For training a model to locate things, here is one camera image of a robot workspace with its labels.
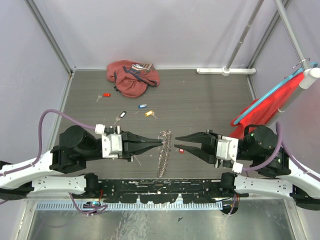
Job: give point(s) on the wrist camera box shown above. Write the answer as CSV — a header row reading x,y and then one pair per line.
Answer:
x,y
227,151
112,146

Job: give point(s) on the key with black tag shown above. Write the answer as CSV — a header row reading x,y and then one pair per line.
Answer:
x,y
119,117

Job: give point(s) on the white rack base bar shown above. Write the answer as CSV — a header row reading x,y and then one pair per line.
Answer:
x,y
226,71

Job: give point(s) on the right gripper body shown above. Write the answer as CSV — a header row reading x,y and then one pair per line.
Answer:
x,y
207,146

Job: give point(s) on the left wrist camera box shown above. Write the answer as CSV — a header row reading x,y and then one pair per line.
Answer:
x,y
112,146

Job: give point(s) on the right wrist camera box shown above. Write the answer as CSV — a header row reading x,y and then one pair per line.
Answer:
x,y
227,151

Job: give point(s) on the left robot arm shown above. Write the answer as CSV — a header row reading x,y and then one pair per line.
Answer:
x,y
47,173

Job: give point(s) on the white slotted cable duct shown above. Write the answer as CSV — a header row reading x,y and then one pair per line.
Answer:
x,y
175,206

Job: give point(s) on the grey rack pole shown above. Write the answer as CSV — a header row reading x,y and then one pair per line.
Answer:
x,y
244,34

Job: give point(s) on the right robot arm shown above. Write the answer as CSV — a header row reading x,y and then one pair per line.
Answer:
x,y
260,164

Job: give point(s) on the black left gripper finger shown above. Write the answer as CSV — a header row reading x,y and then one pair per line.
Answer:
x,y
140,148
141,141

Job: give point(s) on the red crumpled shirt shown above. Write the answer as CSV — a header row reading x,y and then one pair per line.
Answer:
x,y
132,78

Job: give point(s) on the key with blue tag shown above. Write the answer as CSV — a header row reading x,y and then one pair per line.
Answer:
x,y
142,106

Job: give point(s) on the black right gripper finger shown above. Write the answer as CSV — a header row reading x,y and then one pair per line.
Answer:
x,y
198,137
196,151

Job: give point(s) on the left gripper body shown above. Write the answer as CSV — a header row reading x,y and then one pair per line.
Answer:
x,y
122,156

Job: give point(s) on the key with yellow tag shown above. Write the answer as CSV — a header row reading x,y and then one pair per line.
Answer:
x,y
150,113

